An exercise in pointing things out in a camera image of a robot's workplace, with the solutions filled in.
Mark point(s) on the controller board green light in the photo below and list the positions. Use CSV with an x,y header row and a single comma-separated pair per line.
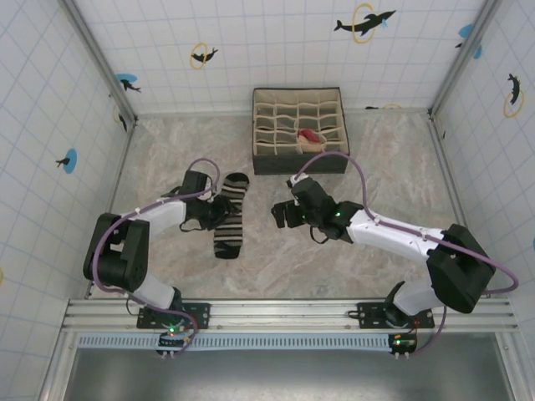
x,y
403,343
171,340

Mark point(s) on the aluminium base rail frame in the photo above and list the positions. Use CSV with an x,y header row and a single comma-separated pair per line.
x,y
284,313

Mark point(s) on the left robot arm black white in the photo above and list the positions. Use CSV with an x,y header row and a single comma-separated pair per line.
x,y
117,259

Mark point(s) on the blue circle fish sticker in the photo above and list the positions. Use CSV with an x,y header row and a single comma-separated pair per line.
x,y
71,160

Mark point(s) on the flat yellow black sticker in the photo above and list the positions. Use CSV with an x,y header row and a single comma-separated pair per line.
x,y
390,106

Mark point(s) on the grey metal sheet panel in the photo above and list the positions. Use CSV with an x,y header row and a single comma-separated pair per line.
x,y
292,376

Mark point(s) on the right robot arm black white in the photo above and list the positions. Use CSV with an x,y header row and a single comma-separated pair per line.
x,y
460,271

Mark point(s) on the black grey striped sock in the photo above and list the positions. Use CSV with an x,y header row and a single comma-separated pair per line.
x,y
230,238

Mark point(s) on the aluminium corner post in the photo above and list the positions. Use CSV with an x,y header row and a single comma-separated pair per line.
x,y
464,58
100,62

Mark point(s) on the aluminium rear table rail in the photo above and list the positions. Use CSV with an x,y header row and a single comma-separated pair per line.
x,y
188,113

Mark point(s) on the fabric sock organizer box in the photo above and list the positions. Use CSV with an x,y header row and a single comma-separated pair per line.
x,y
292,165

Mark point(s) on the blue oval shark sticker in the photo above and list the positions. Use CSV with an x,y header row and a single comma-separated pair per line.
x,y
125,80

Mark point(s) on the beige sock red toe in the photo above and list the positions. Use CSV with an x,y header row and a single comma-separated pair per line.
x,y
309,137

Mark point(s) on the blue blob wall sticker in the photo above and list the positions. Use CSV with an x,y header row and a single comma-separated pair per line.
x,y
466,30

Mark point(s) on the aluminium table edge rail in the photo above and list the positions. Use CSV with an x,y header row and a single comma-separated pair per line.
x,y
455,200
113,188

